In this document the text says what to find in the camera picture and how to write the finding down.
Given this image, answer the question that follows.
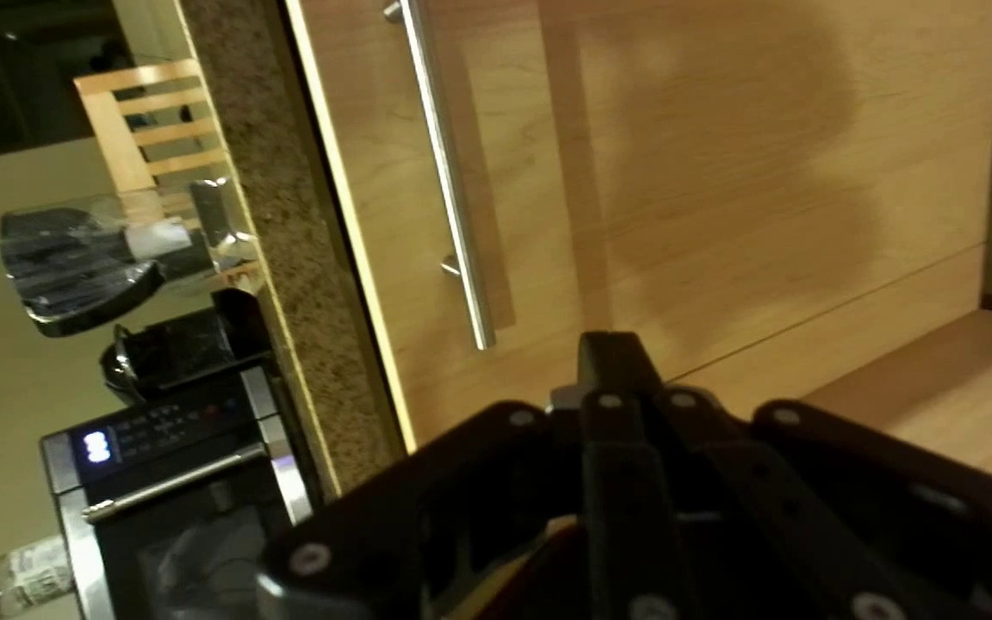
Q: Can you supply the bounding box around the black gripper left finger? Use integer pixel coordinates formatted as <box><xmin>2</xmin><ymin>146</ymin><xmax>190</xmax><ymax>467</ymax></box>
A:
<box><xmin>252</xmin><ymin>331</ymin><xmax>637</xmax><ymax>620</ymax></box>

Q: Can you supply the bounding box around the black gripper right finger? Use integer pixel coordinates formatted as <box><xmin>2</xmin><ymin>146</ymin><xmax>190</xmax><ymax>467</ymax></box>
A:
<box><xmin>630</xmin><ymin>331</ymin><xmax>992</xmax><ymax>620</ymax></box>

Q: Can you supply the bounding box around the light wood kitchen drawer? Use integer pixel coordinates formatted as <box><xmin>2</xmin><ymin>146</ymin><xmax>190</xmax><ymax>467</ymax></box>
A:
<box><xmin>283</xmin><ymin>0</ymin><xmax>992</xmax><ymax>450</ymax></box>

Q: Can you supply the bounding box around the black coffee maker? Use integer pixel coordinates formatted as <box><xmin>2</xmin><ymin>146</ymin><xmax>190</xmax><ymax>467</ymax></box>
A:
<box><xmin>97</xmin><ymin>286</ymin><xmax>283</xmax><ymax>408</ymax></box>

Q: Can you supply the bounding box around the clear plastic bottle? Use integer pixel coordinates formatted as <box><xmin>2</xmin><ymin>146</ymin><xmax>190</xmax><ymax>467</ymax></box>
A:
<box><xmin>0</xmin><ymin>534</ymin><xmax>74</xmax><ymax>620</ymax></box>

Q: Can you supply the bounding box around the clear plastic wrapped dish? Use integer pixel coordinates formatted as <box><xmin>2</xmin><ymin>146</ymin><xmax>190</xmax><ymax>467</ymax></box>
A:
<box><xmin>0</xmin><ymin>177</ymin><xmax>257</xmax><ymax>337</ymax></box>

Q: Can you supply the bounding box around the light wood slatted chair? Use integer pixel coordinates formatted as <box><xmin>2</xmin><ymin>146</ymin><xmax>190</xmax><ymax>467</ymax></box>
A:
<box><xmin>71</xmin><ymin>55</ymin><xmax>234</xmax><ymax>220</ymax></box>

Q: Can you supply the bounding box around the silver drawer bar handle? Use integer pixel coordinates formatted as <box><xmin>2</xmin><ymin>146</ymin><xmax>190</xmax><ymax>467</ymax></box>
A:
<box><xmin>379</xmin><ymin>0</ymin><xmax>498</xmax><ymax>355</ymax></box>

